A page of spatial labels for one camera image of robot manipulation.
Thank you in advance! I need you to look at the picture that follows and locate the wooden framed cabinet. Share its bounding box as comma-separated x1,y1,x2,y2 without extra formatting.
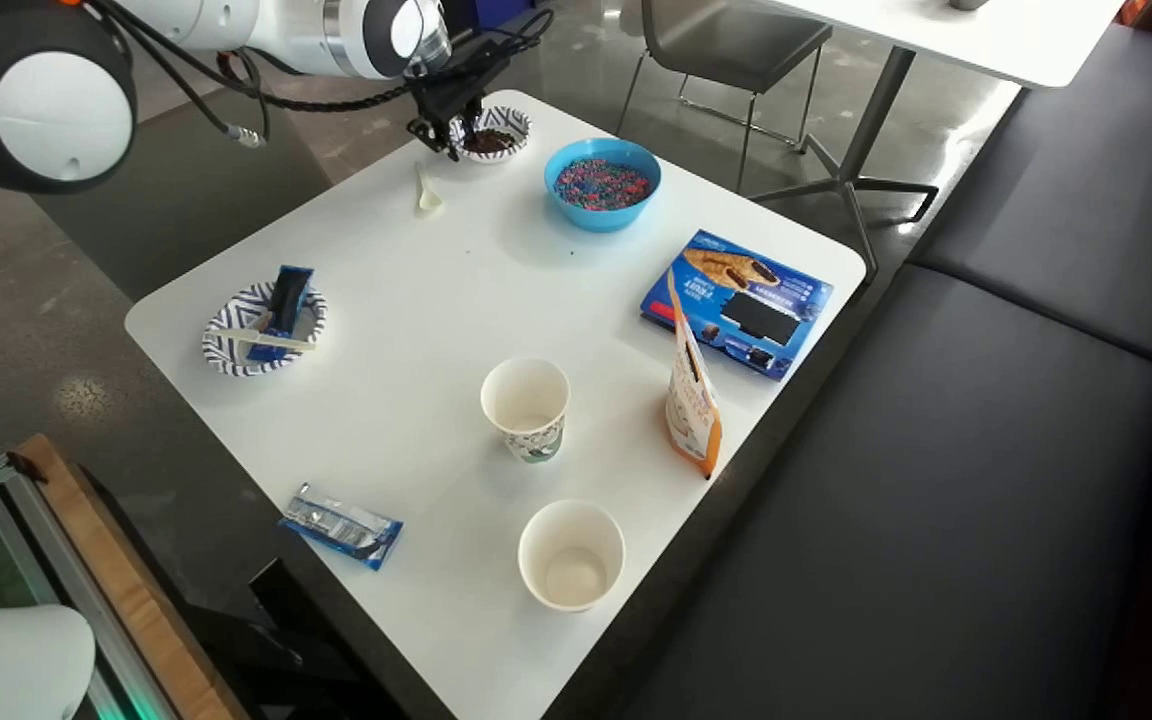
0,434,252,720

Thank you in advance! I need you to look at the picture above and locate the blue cookie box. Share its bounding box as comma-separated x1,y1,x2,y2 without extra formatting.
642,230,831,379

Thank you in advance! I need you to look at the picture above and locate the orange snack pouch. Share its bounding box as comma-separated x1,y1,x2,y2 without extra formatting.
660,285,726,480

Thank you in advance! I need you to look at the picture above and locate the patterned paper cup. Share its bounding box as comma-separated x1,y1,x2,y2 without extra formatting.
482,355,570,462
518,498,624,610

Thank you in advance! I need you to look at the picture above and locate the black folding chair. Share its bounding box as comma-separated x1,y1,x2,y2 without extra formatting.
619,0,831,130

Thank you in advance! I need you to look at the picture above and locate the patterned bowl with wrappers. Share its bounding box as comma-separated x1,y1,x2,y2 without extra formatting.
204,262,323,376

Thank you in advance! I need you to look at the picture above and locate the white black robot base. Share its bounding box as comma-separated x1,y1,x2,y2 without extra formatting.
0,603,98,720

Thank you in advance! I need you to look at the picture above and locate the right patterned paper cup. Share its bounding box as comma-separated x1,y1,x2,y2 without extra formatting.
518,498,624,610

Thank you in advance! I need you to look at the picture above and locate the white plastic spoon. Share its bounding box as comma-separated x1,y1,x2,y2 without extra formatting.
418,163,444,214

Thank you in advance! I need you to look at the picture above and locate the white side table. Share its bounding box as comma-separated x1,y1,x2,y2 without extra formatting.
780,0,1124,224

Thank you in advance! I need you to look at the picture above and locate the black bench sofa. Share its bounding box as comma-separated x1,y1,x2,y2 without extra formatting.
565,28,1152,720

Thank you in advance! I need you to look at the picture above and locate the white dining table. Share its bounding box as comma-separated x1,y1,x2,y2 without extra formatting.
128,86,870,720

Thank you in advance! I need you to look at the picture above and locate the left patterned paper cup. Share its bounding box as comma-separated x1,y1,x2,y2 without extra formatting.
482,355,570,462

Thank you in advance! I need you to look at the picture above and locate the blue bowl with candy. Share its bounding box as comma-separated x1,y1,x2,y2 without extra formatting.
544,136,660,230

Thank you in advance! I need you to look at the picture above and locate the patterned bowl with dark food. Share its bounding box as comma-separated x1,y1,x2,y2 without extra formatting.
451,106,529,163

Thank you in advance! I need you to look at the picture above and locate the blue silver snack packet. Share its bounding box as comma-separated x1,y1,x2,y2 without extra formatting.
283,485,406,568

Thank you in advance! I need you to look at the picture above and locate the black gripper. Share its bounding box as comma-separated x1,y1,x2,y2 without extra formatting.
406,40,518,159

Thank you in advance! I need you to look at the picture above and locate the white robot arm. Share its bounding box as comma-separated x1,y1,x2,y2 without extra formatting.
0,0,552,192

